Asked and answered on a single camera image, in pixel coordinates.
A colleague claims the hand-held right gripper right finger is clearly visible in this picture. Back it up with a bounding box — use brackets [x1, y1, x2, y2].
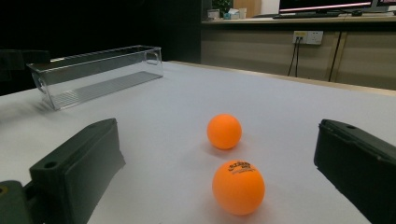
[313, 119, 396, 224]

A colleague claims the orange table tennis ball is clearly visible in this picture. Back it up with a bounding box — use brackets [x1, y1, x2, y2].
[206, 113, 243, 151]
[212, 160, 266, 217]

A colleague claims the white table mat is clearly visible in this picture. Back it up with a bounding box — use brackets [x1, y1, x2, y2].
[0, 60, 396, 224]

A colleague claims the white wall socket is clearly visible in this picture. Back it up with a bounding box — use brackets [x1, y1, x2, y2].
[292, 30, 324, 46]

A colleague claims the black monitor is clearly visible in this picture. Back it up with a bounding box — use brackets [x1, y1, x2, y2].
[278, 0, 375, 13]

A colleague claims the black keyboard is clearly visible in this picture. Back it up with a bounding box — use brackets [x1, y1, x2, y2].
[273, 11, 341, 20]

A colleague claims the thin black cable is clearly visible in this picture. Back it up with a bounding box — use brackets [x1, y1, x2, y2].
[294, 36, 302, 77]
[287, 36, 299, 77]

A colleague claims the clear plastic container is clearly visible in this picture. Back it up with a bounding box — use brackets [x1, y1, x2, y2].
[26, 45, 164, 111]

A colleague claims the black curtain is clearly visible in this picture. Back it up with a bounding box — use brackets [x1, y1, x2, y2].
[0, 0, 204, 96]

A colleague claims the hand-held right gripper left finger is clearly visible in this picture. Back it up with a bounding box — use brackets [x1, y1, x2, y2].
[29, 118, 126, 224]

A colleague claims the small white box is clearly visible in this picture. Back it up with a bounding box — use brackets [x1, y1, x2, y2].
[206, 8, 220, 21]

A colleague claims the tissue box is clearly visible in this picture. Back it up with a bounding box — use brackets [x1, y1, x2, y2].
[223, 8, 240, 21]

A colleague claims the green plant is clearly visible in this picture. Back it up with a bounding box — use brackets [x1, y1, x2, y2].
[212, 0, 233, 17]

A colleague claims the light wooden desk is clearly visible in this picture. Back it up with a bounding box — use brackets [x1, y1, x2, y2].
[200, 13, 396, 91]

